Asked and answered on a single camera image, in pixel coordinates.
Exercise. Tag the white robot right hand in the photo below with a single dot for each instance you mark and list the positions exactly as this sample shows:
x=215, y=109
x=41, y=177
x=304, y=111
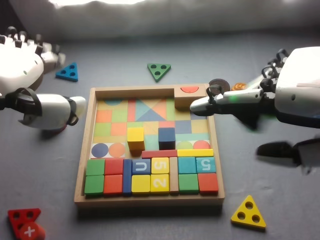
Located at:
x=297, y=82

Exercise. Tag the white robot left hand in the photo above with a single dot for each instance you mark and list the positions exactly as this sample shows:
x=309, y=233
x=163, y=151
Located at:
x=17, y=67

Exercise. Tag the yellow cube block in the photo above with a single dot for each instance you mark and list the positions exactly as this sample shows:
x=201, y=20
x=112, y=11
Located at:
x=135, y=138

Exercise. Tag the navy blue cube block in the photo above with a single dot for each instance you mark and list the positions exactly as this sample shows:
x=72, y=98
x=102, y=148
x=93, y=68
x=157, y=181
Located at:
x=166, y=138

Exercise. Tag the blue triangle with holes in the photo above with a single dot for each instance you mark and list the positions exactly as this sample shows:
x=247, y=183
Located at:
x=68, y=72

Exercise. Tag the small orange toy piece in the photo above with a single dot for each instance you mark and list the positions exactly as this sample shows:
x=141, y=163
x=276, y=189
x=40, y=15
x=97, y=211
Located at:
x=238, y=87

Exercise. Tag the dark round disc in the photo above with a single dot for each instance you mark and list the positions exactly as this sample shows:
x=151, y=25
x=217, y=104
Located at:
x=223, y=82

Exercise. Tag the grey table cloth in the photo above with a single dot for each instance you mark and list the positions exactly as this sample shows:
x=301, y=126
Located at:
x=250, y=180

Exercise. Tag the green triangle with holes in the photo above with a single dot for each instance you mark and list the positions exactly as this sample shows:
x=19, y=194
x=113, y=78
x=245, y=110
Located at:
x=158, y=71

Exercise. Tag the yellow triangle with holes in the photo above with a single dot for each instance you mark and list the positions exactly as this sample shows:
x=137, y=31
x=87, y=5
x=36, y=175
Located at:
x=248, y=216

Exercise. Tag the white backdrop cloth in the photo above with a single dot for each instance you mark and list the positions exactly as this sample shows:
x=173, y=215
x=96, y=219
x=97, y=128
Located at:
x=162, y=17

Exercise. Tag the red triangle with holes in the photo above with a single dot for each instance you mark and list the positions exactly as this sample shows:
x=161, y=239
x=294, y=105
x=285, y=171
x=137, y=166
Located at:
x=15, y=225

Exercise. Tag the red cylinder with plus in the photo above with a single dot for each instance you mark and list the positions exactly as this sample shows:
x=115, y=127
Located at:
x=31, y=232

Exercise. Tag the wooden puzzle tray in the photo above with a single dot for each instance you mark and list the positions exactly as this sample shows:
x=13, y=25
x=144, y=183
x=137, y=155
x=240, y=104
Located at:
x=150, y=200

